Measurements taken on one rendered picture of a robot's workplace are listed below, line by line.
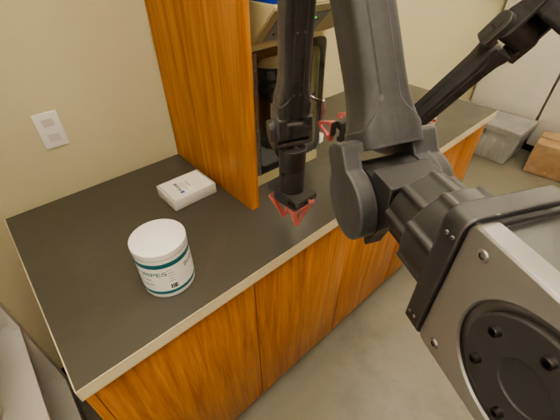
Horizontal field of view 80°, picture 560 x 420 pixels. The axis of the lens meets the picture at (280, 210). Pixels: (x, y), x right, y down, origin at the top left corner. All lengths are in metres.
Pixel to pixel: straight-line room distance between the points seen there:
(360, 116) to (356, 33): 0.07
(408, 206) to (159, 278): 0.66
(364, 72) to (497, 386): 0.26
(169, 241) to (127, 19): 0.76
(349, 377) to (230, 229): 1.06
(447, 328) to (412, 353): 1.69
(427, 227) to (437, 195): 0.03
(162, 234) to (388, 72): 0.64
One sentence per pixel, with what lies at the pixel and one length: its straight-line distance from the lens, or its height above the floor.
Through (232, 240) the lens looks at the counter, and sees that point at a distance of 1.00.
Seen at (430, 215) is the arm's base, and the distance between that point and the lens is 0.27.
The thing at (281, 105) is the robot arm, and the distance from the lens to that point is 0.62.
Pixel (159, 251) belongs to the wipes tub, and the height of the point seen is 1.09.
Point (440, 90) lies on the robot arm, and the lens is 0.96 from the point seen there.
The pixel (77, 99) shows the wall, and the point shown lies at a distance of 1.29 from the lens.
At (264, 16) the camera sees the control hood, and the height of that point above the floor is 1.49.
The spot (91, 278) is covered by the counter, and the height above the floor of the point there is 0.94.
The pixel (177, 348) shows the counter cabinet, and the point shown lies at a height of 0.81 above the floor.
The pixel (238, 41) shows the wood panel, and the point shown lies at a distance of 0.87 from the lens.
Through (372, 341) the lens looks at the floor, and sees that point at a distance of 1.93.
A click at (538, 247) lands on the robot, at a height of 1.50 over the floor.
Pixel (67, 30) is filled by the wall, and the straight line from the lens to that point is 1.25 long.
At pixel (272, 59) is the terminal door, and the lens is 1.05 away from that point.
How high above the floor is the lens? 1.64
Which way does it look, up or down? 40 degrees down
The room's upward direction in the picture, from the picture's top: straight up
